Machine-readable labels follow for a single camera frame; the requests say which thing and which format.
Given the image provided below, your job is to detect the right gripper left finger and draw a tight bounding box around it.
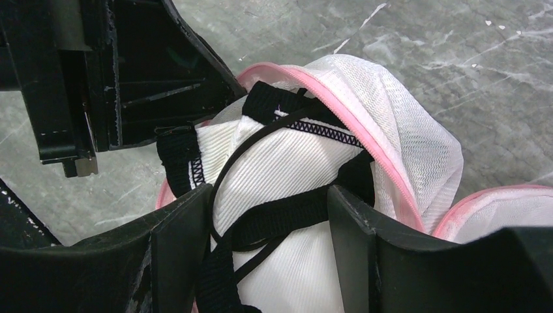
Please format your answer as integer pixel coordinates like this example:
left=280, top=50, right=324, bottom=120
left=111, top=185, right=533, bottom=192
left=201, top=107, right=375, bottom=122
left=1, top=184, right=211, bottom=312

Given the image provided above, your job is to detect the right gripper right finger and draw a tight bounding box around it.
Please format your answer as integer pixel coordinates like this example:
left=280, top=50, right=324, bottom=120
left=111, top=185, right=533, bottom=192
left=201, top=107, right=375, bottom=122
left=327, top=186, right=552, bottom=312

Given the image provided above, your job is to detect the white bra with black straps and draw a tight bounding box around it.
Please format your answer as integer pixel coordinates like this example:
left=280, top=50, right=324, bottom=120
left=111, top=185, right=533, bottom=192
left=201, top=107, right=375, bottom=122
left=157, top=82, right=375, bottom=312

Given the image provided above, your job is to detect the pink-trimmed white mesh laundry bag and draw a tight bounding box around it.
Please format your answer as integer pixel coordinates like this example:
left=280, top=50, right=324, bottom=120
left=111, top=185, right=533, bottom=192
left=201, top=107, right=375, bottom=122
left=155, top=53, right=553, bottom=245

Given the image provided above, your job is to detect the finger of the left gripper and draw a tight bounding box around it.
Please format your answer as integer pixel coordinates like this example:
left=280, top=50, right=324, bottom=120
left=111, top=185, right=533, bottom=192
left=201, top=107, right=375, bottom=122
left=1, top=0, right=245, bottom=177

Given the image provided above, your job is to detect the black base frame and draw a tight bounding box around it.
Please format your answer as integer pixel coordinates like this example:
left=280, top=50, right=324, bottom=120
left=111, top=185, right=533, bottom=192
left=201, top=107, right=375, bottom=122
left=1, top=180, right=61, bottom=249

